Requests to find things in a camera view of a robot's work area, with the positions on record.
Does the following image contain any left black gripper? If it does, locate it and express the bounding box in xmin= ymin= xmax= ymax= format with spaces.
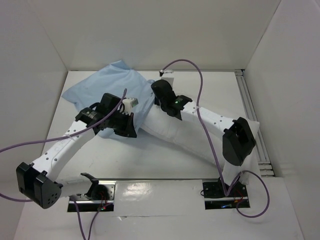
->
xmin=107 ymin=110 xmax=137 ymax=138

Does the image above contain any white pillow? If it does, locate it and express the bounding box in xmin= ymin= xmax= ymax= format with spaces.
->
xmin=140 ymin=84 xmax=261 ymax=186

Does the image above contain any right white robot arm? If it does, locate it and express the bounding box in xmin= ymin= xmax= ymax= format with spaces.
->
xmin=151 ymin=79 xmax=256 ymax=196

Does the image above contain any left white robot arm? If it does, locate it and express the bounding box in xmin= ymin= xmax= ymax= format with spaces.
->
xmin=16 ymin=93 xmax=139 ymax=209

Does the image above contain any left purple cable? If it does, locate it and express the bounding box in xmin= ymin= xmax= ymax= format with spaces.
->
xmin=0 ymin=87 xmax=128 ymax=240

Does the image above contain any purple cable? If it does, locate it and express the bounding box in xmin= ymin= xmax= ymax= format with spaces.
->
xmin=0 ymin=87 xmax=128 ymax=240
xmin=159 ymin=59 xmax=271 ymax=218

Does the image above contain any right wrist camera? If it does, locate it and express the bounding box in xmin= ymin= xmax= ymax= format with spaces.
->
xmin=160 ymin=69 xmax=175 ymax=87

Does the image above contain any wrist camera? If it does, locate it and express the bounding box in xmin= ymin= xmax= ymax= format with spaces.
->
xmin=160 ymin=69 xmax=175 ymax=87
xmin=119 ymin=97 xmax=139 ymax=115

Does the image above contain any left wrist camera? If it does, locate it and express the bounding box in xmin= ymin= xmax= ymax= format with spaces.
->
xmin=119 ymin=97 xmax=139 ymax=115

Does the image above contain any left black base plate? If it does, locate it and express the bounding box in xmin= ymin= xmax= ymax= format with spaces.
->
xmin=73 ymin=180 xmax=117 ymax=213

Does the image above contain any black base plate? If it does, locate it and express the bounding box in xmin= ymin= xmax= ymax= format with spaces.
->
xmin=200 ymin=180 xmax=250 ymax=210
xmin=73 ymin=180 xmax=117 ymax=213

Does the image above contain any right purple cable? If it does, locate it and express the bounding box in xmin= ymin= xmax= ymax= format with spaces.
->
xmin=159 ymin=59 xmax=271 ymax=218

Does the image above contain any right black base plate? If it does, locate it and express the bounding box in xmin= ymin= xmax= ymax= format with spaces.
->
xmin=200 ymin=180 xmax=250 ymax=210

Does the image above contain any aluminium rail frame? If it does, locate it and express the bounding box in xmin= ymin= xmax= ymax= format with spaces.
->
xmin=235 ymin=69 xmax=276 ymax=178

